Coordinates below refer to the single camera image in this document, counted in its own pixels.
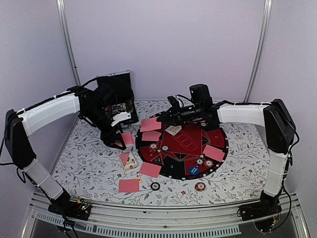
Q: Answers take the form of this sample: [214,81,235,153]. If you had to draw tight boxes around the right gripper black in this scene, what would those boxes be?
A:
[158,101,203,128]

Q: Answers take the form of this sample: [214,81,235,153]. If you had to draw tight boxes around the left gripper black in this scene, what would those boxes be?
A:
[83,105,126,150]

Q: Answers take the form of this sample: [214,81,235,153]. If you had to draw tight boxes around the face up six diamonds card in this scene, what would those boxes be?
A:
[165,125,182,136]

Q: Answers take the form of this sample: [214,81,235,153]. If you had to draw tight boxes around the dealt red backed card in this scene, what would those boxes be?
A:
[140,117,161,132]

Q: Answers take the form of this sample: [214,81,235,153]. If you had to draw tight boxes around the red chips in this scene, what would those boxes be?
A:
[148,143,158,154]
[205,160,214,168]

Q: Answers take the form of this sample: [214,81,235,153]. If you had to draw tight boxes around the blue small blind button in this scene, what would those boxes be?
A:
[188,166,200,176]

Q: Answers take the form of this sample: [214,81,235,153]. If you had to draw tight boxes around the red cards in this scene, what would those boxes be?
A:
[203,145,225,162]

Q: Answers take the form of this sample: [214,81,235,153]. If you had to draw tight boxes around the black brown chip stack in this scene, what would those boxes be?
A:
[150,182,160,191]

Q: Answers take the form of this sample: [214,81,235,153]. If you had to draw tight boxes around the orange red chip stack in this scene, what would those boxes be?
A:
[195,182,206,191]

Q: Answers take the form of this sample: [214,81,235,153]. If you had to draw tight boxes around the red backed card deck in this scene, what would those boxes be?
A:
[121,132,135,147]

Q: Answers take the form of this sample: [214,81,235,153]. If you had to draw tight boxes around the two of diamonds card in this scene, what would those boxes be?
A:
[135,177,143,183]

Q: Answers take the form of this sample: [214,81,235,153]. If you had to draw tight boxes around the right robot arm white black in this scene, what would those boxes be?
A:
[157,96,296,216]

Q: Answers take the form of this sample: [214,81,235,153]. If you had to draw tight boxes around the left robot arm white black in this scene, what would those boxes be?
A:
[4,86,131,215]

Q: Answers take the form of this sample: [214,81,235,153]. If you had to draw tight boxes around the blue card deck in case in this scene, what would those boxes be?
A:
[111,104,126,112]

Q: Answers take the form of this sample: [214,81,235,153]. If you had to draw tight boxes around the card box with ace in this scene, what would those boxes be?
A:
[118,152,138,171]

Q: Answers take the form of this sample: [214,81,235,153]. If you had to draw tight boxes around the right chip roll in case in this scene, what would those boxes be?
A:
[125,99,133,112]

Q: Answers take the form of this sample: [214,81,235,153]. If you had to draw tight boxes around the floral table cloth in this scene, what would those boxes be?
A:
[53,101,270,206]

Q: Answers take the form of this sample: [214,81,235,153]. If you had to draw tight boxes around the triangular all in marker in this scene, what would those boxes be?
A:
[151,156,164,166]

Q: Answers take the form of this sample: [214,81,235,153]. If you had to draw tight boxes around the round red black poker mat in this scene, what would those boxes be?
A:
[136,122,228,180]

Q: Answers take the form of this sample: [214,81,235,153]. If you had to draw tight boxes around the aluminium poker case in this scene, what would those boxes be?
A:
[97,70,139,125]

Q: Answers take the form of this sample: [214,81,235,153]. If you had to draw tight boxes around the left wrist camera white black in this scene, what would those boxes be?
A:
[111,112,131,127]

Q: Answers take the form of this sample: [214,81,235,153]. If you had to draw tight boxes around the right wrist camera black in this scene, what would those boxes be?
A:
[189,84,213,110]

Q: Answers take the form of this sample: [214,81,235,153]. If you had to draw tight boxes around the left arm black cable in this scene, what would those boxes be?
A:
[81,75,136,105]

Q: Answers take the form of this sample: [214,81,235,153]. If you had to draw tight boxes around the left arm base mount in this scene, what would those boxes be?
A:
[48,198,92,221]

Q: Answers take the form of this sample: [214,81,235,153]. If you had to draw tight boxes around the front aluminium rail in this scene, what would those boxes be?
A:
[22,192,310,238]

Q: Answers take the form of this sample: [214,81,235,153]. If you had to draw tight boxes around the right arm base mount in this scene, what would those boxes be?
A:
[236,201,282,233]

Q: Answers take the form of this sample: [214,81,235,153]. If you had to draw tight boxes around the left aluminium frame post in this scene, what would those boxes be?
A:
[56,0,81,85]

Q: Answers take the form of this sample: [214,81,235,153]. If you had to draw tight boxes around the aluminium frame post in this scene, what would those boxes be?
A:
[243,0,272,103]
[56,0,81,85]

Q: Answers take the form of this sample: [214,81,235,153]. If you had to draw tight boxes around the right aluminium frame post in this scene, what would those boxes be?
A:
[243,0,272,103]

